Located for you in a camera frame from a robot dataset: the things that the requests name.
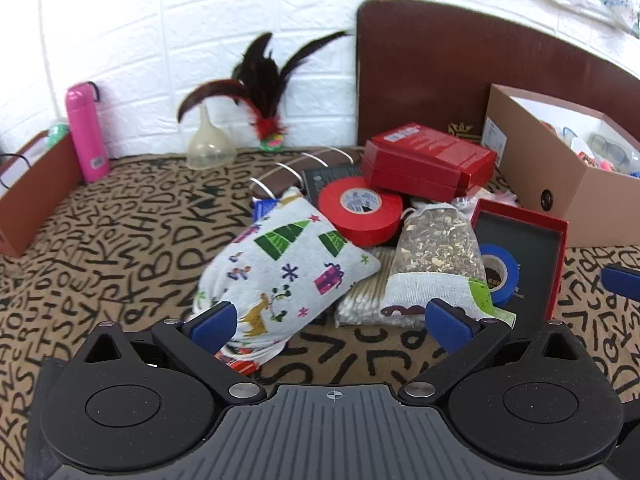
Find red tape roll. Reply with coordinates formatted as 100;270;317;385
317;176;405;248

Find dark grey flat box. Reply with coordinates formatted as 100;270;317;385
301;164;366;206

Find christmas print fabric pouch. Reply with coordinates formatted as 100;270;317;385
192;187;383;366

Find brown cardboard box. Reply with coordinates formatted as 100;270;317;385
482;84;640;248

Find red tray box black inside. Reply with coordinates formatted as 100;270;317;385
470;198;570;343

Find red rectangular box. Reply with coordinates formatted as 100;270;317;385
361;122;499;202

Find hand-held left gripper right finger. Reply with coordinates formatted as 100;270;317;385
397;298;588;406

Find brown white striped pouch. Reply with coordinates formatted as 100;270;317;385
250;146;363;200

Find dark brown wooden board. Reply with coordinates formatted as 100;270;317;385
356;0;640;161

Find cotton swab pack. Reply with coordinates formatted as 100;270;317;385
334;246;401;328

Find letter print brown mat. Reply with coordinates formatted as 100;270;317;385
0;146;640;480

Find translucent plastic funnel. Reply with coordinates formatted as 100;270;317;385
187;102;237;170

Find brown paper bag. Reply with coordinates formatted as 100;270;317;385
0;130;83;258

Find dried herb sachet bag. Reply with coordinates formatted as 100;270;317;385
380;202;517;331

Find pink red small items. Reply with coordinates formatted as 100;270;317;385
574;149;615;172

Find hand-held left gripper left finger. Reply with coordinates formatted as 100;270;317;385
75;301;266;406

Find green item in bag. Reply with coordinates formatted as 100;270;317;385
46;122;71;149

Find blue packet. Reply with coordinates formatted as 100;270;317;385
252;198;279;222

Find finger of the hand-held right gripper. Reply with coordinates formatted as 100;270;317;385
601;264;640;304

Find blue tape roll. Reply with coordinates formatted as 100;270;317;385
479;244;524;307

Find pink thermos bottle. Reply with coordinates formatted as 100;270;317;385
66;81;111;183

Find feather shuttlecock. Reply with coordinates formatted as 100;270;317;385
176;31;352;152

